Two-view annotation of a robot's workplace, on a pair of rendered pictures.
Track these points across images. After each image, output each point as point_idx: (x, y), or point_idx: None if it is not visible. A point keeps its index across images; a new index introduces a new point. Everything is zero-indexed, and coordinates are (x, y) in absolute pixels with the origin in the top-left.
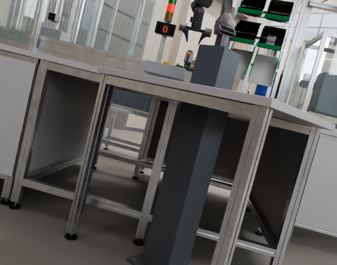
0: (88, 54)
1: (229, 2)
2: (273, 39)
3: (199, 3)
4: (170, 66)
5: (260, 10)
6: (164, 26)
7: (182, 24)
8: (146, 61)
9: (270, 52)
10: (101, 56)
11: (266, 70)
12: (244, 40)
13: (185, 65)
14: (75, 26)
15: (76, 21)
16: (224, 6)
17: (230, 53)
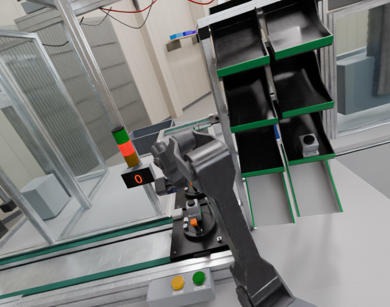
0: (68, 306)
1: (244, 237)
2: (314, 147)
3: (166, 172)
4: (186, 294)
5: (256, 84)
6: (134, 176)
7: (158, 186)
8: (148, 303)
9: None
10: (86, 300)
11: (311, 175)
12: (267, 171)
13: (198, 232)
14: (34, 222)
15: (30, 217)
16: (235, 252)
17: None
